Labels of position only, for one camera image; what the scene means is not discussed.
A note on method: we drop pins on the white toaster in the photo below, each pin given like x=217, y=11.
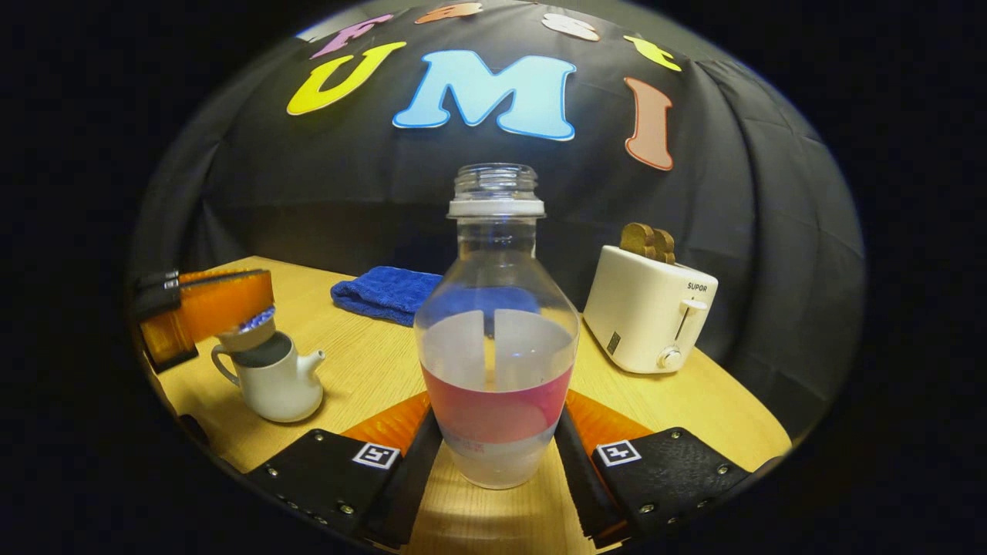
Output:
x=640, y=316

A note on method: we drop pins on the clear plastic water bottle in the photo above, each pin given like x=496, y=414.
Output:
x=497, y=416

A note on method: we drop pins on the black backdrop cloth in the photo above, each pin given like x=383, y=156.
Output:
x=732, y=231

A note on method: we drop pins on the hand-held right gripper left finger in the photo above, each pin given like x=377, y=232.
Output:
x=416, y=478

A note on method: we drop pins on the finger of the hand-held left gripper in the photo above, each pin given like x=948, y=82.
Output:
x=224, y=304
x=154, y=297

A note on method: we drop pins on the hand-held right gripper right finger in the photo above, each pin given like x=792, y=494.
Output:
x=582, y=482

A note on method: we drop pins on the blue towel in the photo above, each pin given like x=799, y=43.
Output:
x=378, y=293

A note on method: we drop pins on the white teacup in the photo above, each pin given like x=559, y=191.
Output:
x=277, y=389

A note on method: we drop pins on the brown toast slice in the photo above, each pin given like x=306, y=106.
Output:
x=637, y=239
x=665, y=247

